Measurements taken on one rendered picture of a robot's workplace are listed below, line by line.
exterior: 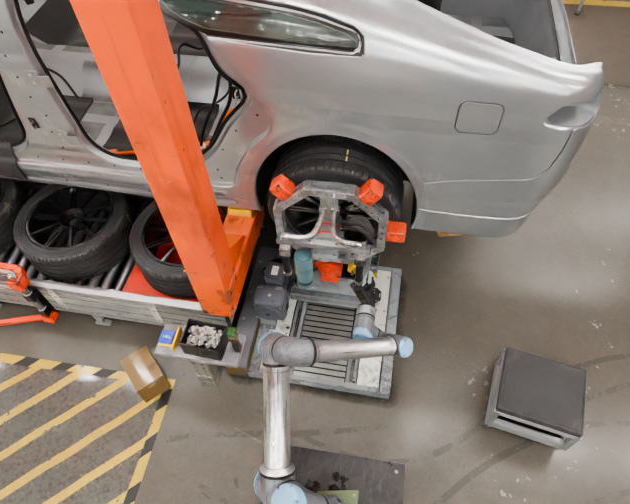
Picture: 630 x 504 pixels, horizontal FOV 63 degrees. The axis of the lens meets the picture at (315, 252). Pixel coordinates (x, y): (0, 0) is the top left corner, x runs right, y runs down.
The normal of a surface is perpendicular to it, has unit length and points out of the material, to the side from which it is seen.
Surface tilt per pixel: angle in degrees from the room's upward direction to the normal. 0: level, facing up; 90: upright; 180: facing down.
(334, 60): 78
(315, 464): 0
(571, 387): 0
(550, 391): 0
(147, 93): 90
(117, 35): 90
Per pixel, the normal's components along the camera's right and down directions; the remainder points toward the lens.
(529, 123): -0.17, 0.80
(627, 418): -0.04, -0.58
